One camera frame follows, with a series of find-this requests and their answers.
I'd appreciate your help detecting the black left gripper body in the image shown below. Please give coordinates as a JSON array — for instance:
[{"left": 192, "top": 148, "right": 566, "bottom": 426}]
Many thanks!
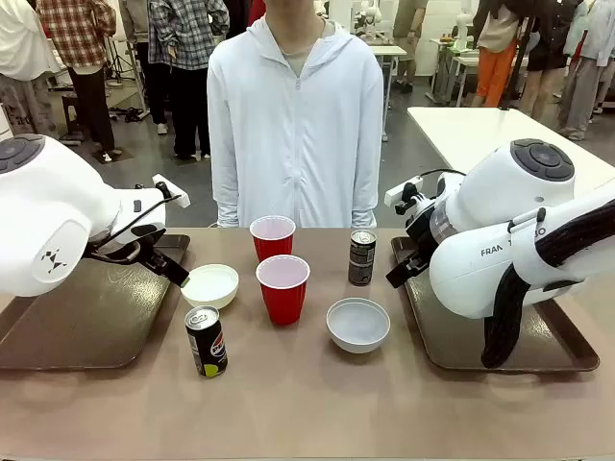
[{"left": 130, "top": 222, "right": 169, "bottom": 271}]

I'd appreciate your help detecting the grey-blue bowl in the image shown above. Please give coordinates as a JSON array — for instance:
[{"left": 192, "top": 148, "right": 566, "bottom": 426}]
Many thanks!
[{"left": 326, "top": 297, "right": 391, "bottom": 355}]

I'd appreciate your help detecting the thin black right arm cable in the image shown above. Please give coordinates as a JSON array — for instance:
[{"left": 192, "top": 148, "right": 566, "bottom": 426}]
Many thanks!
[{"left": 420, "top": 168, "right": 466, "bottom": 182}]

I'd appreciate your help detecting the bystander in white shirt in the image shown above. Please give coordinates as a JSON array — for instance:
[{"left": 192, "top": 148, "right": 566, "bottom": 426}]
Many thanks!
[{"left": 0, "top": 0, "right": 62, "bottom": 138}]

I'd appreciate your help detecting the bystander in black clothes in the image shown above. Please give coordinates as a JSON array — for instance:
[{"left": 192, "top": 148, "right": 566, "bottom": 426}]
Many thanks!
[{"left": 518, "top": 0, "right": 585, "bottom": 124}]

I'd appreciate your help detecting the bystander in light blue jacket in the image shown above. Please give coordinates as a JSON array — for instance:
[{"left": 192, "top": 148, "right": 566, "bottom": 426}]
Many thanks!
[{"left": 556, "top": 0, "right": 615, "bottom": 141}]

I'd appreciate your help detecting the bystander in olive shirt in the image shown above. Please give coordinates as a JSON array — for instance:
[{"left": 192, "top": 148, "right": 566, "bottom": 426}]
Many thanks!
[{"left": 391, "top": 0, "right": 430, "bottom": 94}]

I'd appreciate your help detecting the black sleeved cable bundle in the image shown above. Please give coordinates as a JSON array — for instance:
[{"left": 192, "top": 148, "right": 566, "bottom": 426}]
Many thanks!
[{"left": 480, "top": 199, "right": 615, "bottom": 370}]

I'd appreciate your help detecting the large white table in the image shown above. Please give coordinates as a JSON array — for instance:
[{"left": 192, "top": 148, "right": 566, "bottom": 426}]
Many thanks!
[{"left": 406, "top": 106, "right": 615, "bottom": 182}]

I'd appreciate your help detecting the person in white hoodie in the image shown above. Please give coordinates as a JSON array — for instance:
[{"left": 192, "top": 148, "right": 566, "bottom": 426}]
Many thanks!
[{"left": 206, "top": 0, "right": 385, "bottom": 230}]

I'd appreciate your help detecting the bystander in orange trousers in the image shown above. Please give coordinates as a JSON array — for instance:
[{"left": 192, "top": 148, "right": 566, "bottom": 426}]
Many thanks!
[{"left": 470, "top": 0, "right": 524, "bottom": 109}]

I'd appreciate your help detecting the red plastic cup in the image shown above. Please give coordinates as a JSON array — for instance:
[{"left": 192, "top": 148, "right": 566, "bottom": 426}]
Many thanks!
[
  {"left": 249, "top": 215, "right": 297, "bottom": 264},
  {"left": 255, "top": 255, "right": 311, "bottom": 327}
]

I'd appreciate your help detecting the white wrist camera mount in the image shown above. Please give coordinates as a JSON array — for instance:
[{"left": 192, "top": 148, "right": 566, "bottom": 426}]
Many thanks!
[
  {"left": 152, "top": 173, "right": 191, "bottom": 208},
  {"left": 383, "top": 176, "right": 427, "bottom": 215}
]

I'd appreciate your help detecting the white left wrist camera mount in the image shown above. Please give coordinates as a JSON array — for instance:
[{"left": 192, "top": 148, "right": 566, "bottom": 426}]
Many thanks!
[{"left": 152, "top": 173, "right": 191, "bottom": 208}]

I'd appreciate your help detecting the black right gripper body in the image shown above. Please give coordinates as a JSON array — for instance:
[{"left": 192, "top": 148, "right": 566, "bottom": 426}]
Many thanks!
[{"left": 405, "top": 201, "right": 436, "bottom": 263}]

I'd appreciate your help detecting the white background desk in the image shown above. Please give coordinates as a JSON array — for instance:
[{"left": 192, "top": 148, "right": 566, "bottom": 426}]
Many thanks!
[{"left": 429, "top": 36, "right": 481, "bottom": 108}]

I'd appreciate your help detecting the bystander in grey top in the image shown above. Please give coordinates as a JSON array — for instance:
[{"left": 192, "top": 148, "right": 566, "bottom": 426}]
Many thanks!
[{"left": 117, "top": 0, "right": 170, "bottom": 135}]

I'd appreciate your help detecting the bystander in blue plaid shirt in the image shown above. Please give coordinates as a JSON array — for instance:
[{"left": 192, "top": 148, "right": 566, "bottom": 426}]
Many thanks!
[{"left": 146, "top": 0, "right": 231, "bottom": 160}]

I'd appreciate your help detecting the black vertical pole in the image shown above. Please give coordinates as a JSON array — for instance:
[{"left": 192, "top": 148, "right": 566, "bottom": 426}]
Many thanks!
[{"left": 499, "top": 0, "right": 542, "bottom": 112}]

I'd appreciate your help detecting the bystander in red plaid shirt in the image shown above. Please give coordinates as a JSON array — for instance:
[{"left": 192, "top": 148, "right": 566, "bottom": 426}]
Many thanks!
[{"left": 36, "top": 0, "right": 119, "bottom": 163}]

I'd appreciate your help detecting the brown plastic tray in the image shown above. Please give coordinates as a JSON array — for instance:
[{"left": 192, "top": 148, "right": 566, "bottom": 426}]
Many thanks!
[
  {"left": 389, "top": 234, "right": 601, "bottom": 385},
  {"left": 0, "top": 233, "right": 192, "bottom": 372}
]

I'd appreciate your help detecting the black stool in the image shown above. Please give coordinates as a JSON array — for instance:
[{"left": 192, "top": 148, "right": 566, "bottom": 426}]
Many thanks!
[{"left": 61, "top": 93, "right": 88, "bottom": 146}]

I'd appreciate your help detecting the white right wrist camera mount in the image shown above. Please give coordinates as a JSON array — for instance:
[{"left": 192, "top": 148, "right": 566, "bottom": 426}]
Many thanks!
[{"left": 383, "top": 176, "right": 427, "bottom": 215}]

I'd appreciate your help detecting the black Pepsi can green accent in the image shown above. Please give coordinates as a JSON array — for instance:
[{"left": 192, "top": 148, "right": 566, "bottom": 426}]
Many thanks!
[{"left": 184, "top": 304, "right": 230, "bottom": 379}]

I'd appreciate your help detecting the white bowl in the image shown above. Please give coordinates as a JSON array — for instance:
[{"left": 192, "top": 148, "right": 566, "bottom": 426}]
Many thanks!
[{"left": 180, "top": 263, "right": 240, "bottom": 310}]

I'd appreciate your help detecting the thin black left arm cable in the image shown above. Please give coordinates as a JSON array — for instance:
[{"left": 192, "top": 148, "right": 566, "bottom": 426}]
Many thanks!
[{"left": 88, "top": 193, "right": 183, "bottom": 264}]

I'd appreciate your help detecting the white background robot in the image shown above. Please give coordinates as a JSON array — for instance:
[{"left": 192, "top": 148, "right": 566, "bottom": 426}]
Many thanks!
[{"left": 353, "top": 0, "right": 385, "bottom": 39}]

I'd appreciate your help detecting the person's left forearm white sleeve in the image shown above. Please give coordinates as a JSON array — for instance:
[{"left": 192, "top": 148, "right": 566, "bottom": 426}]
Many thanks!
[{"left": 350, "top": 158, "right": 383, "bottom": 230}]

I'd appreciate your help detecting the small white background table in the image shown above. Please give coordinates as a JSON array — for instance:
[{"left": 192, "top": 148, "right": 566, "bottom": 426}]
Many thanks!
[{"left": 369, "top": 44, "right": 408, "bottom": 143}]

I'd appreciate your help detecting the person's right forearm white sleeve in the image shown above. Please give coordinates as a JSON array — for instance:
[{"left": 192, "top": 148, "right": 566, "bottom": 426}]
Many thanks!
[{"left": 212, "top": 158, "right": 241, "bottom": 229}]

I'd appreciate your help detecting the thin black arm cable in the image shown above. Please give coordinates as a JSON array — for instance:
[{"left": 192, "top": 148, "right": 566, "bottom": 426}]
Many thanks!
[
  {"left": 420, "top": 168, "right": 466, "bottom": 182},
  {"left": 88, "top": 193, "right": 183, "bottom": 264}
]

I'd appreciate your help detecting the black wheeled stand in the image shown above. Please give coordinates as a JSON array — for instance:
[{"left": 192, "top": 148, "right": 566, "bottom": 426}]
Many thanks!
[{"left": 108, "top": 36, "right": 151, "bottom": 122}]

